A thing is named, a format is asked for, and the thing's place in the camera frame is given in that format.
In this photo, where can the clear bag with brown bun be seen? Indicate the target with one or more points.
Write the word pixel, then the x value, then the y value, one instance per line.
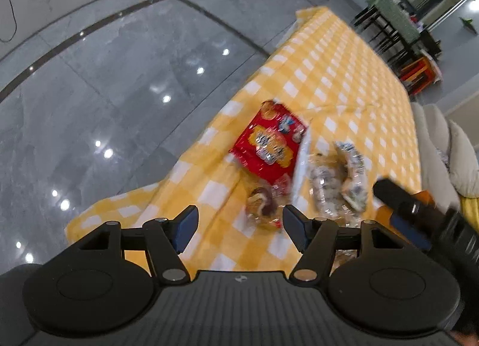
pixel 260 202

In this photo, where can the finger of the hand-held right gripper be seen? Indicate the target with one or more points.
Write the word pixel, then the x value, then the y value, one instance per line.
pixel 408 233

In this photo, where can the clear bag of candies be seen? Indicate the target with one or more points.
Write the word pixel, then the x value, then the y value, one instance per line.
pixel 323 181

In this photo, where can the beige sofa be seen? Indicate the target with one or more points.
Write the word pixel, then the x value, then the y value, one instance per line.
pixel 436 144

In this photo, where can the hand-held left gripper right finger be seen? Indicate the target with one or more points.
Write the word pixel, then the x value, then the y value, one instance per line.
pixel 295 226

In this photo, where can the red snack bag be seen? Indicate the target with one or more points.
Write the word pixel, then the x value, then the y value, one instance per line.
pixel 265 147

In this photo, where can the yellow blanket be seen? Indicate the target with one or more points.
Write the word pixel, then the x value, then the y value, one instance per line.
pixel 470 207

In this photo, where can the yellow checked tablecloth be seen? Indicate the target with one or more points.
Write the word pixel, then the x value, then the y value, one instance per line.
pixel 336 69

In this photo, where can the dining table with green cloth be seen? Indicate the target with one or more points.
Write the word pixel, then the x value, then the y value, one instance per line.
pixel 396 13

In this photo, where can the black dining chair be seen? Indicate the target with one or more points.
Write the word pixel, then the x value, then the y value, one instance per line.
pixel 381 35

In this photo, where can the beige pillow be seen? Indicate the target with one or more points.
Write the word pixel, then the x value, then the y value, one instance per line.
pixel 464 159

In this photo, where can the red stool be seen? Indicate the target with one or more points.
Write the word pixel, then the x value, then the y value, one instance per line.
pixel 419 73

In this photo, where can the orange cardboard box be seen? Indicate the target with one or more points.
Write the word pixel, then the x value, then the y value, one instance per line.
pixel 383 217

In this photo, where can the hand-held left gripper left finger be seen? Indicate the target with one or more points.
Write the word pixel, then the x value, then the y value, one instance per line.
pixel 187 226

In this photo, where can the green and white snack packet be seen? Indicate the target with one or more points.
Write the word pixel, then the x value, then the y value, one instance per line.
pixel 355 166

